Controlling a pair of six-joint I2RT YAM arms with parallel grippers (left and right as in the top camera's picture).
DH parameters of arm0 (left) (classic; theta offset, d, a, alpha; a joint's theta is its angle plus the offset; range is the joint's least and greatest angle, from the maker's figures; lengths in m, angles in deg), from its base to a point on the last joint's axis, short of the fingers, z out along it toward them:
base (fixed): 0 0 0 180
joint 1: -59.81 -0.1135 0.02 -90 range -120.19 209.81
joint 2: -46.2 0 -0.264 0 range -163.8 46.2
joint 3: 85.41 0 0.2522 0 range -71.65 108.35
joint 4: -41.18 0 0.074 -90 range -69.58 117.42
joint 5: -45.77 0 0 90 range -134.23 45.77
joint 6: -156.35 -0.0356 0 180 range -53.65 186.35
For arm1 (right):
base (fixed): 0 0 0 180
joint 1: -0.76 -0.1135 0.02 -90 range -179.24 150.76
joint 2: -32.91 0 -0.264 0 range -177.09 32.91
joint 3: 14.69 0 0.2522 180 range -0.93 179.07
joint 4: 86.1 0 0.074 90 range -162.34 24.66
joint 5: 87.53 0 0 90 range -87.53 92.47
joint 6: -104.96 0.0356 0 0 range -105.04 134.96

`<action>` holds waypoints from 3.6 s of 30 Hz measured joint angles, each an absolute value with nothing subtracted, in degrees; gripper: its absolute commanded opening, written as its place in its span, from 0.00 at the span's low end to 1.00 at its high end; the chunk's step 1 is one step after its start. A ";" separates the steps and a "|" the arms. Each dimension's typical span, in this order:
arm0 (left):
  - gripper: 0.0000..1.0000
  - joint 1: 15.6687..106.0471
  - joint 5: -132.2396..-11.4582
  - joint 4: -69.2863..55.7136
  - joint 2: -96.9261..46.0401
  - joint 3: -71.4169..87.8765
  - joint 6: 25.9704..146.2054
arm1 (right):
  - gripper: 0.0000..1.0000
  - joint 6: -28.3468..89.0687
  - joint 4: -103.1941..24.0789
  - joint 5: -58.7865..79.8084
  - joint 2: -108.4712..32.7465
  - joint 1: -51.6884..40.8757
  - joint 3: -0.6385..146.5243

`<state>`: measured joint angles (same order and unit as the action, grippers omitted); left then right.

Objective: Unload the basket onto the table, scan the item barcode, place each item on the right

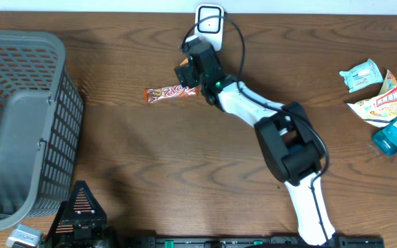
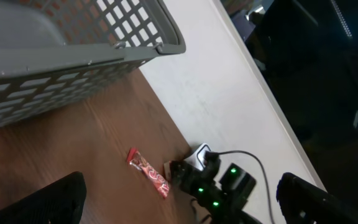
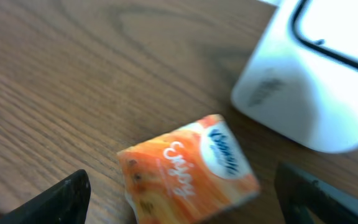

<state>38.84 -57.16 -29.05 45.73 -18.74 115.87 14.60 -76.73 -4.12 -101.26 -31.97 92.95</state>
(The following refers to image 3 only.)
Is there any small orange snack packet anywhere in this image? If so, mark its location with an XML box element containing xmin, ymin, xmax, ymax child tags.
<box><xmin>117</xmin><ymin>114</ymin><xmax>260</xmax><ymax>223</ymax></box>

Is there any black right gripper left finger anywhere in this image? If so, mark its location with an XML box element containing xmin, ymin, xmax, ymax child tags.
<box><xmin>0</xmin><ymin>169</ymin><xmax>91</xmax><ymax>224</ymax></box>

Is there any white barcode scanner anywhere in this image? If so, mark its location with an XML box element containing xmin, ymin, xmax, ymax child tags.
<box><xmin>231</xmin><ymin>0</ymin><xmax>358</xmax><ymax>153</ymax></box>

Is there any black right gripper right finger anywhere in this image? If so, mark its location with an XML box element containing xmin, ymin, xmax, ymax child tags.
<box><xmin>274</xmin><ymin>163</ymin><xmax>358</xmax><ymax>223</ymax></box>

